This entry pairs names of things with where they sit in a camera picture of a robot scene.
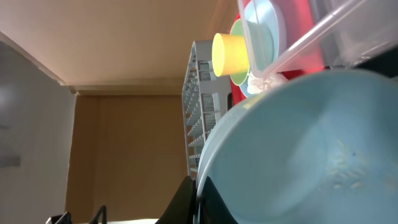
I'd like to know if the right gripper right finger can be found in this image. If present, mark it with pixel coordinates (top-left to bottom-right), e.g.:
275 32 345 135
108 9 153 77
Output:
199 177 238 224

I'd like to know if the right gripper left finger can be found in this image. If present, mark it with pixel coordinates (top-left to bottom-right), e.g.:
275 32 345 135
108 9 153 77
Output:
156 176 197 224

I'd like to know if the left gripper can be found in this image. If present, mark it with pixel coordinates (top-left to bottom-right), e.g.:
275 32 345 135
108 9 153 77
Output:
45 205 108 224

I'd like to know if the light blue bowl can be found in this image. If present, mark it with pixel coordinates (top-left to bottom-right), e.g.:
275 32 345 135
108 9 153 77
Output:
197 70 397 223

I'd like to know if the grey dishwasher rack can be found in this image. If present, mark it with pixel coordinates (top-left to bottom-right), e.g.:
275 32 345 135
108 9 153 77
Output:
182 40 233 180

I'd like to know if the crumpled white tissue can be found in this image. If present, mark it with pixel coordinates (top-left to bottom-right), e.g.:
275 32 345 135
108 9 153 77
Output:
248 73 288 94

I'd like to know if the yellow plastic cup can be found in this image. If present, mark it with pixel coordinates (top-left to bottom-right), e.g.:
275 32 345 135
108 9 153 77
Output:
211 33 234 77

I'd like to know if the light blue plate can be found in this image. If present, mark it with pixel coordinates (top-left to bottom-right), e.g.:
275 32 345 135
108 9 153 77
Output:
240 0 287 98

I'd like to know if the green bowl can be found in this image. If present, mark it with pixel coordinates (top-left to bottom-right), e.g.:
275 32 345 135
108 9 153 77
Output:
229 19 250 86

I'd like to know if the red plastic tray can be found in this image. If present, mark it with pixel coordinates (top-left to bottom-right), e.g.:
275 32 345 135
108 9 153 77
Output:
231 0 327 106

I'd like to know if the clear plastic bin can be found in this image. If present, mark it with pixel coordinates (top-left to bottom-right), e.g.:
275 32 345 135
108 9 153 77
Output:
238 0 397 78

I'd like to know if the black tray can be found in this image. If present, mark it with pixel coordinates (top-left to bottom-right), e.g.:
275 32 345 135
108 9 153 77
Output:
354 47 398 81

